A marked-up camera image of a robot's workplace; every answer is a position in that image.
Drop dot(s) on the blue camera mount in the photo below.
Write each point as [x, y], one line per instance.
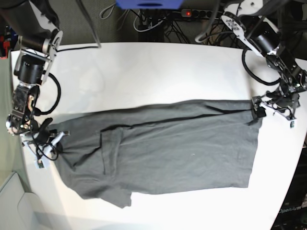
[149, 4]

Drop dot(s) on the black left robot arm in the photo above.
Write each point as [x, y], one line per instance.
[248, 21]

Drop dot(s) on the dark grey t-shirt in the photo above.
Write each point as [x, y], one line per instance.
[158, 149]

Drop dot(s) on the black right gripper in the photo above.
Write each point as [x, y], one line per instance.
[43, 133]

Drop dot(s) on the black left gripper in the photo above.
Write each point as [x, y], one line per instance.
[278, 100]

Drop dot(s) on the white camera bracket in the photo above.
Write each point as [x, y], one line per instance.
[287, 114]
[46, 153]

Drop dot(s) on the red clamp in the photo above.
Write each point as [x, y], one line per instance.
[4, 47]

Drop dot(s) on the black power strip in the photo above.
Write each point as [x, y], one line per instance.
[196, 14]

